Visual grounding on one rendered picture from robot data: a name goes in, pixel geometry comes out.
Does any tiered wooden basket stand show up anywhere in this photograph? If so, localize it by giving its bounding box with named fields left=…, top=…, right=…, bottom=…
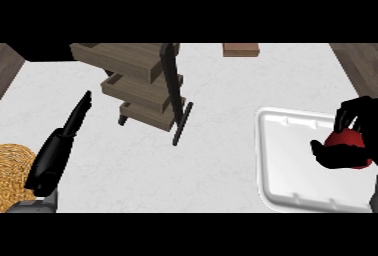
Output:
left=68, top=43, right=195, bottom=147

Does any woven wicker basket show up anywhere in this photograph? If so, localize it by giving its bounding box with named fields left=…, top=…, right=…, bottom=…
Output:
left=0, top=143, right=38, bottom=214

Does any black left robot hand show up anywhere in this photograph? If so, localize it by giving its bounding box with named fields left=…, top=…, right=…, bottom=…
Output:
left=23, top=90, right=93, bottom=198

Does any brown wooden block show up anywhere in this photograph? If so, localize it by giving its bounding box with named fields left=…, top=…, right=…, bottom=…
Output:
left=221, top=43, right=261, bottom=58

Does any dark wooden cabinet panel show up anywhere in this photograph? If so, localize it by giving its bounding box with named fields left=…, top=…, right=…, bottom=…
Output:
left=328, top=43, right=378, bottom=100

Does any red tomato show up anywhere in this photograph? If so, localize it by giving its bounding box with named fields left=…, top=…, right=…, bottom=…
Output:
left=323, top=128, right=373, bottom=170

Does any white plastic tray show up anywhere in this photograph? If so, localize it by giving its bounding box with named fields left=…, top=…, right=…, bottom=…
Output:
left=254, top=106, right=378, bottom=214

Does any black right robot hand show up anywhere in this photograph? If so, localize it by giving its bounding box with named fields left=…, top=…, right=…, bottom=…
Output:
left=308, top=95, right=378, bottom=170

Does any brown wooden side panel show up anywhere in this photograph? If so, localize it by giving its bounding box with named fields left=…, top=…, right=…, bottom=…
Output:
left=0, top=43, right=28, bottom=100

